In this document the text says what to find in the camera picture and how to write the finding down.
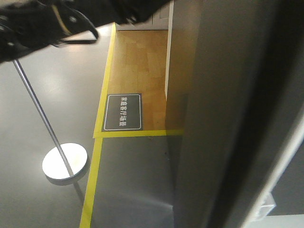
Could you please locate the fridge door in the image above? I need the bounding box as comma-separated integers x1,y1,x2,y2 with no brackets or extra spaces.
166,0,304,228

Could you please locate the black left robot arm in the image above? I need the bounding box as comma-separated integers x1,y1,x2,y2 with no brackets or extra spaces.
0,0,99,63

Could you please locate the dark floor sign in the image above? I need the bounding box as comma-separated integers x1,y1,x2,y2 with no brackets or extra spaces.
102,94,143,132

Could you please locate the metal stanchion pole with base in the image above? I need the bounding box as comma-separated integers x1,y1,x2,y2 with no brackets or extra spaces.
13,59,89,181

